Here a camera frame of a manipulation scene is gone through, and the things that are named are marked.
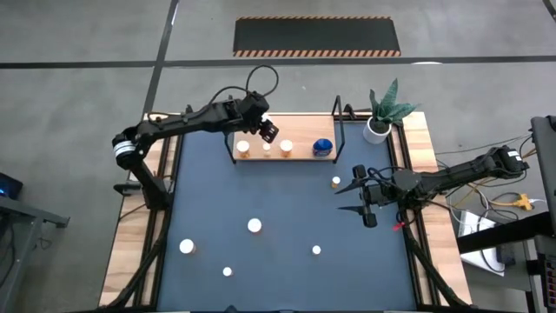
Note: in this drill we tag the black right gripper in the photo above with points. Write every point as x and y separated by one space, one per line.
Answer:
378 195

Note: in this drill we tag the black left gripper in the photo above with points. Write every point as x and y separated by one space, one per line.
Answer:
254 108

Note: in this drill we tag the white cylinder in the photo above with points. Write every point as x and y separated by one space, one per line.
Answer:
187 246
242 146
286 145

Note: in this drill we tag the slim pale yellow pill bottle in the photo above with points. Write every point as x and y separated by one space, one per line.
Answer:
266 148
316 250

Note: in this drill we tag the blue medicine bottle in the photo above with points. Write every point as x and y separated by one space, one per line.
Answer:
322 148

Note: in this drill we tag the large orange pill bottle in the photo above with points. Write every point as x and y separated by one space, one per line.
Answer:
254 225

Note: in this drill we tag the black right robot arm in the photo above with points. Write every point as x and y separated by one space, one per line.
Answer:
456 176

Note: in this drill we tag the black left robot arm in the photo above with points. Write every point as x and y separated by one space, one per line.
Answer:
182 121

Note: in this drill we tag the snake plant in white pot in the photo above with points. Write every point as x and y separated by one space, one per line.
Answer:
382 119

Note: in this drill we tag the black hazard-striped floor mat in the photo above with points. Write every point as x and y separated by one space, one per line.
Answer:
317 37

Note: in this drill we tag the blue-grey table mat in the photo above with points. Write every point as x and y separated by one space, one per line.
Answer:
260 252

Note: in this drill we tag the white sheet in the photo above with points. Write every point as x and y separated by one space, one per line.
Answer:
475 256

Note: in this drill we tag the yellow power adapter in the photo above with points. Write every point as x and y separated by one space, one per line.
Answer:
522 202

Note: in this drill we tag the device with coloured buttons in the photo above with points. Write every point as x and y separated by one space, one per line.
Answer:
551 278

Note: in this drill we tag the grey metal cart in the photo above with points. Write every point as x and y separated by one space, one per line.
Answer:
26 213

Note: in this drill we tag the black device with blue light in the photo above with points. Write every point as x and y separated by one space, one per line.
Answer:
11 184

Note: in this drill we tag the wooden shelf black metal frame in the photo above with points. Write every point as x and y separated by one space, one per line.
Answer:
304 130

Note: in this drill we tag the black metal table frame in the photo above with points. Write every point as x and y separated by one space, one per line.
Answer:
157 269

